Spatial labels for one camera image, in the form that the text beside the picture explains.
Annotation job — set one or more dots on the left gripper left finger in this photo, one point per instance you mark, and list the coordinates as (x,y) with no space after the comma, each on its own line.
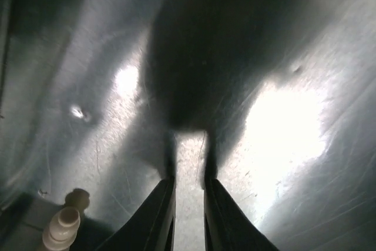
(152,225)

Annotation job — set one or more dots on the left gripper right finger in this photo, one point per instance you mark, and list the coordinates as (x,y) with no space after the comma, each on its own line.
(226,226)

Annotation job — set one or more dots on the gold tin box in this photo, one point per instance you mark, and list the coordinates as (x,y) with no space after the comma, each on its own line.
(102,99)

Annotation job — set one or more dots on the cream chess piece in tin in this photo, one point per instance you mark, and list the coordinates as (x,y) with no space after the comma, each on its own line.
(61,231)

